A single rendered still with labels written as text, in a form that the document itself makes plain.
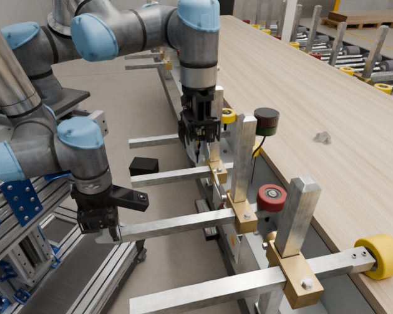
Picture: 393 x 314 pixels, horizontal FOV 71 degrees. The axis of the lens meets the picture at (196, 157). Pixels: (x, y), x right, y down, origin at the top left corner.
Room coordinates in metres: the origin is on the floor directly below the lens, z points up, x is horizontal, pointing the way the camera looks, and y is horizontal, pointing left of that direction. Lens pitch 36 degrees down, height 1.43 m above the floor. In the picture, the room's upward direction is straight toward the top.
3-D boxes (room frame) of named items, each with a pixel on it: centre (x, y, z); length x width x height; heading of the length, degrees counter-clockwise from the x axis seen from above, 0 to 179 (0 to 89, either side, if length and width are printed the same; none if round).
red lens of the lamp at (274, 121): (0.58, -0.17, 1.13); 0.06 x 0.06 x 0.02
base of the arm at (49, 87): (0.88, 0.53, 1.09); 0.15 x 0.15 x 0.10
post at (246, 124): (0.57, -0.12, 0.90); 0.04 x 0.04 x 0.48; 13
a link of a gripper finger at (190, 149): (0.54, 0.01, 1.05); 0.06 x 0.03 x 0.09; 13
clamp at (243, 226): (0.55, -0.13, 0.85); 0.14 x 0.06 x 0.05; 13
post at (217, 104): (0.82, -0.06, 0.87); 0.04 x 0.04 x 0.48; 13
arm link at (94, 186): (0.45, 0.22, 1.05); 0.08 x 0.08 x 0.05
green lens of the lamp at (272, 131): (0.58, -0.17, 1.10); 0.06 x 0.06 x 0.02
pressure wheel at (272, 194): (0.55, -0.21, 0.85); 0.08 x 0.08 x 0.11
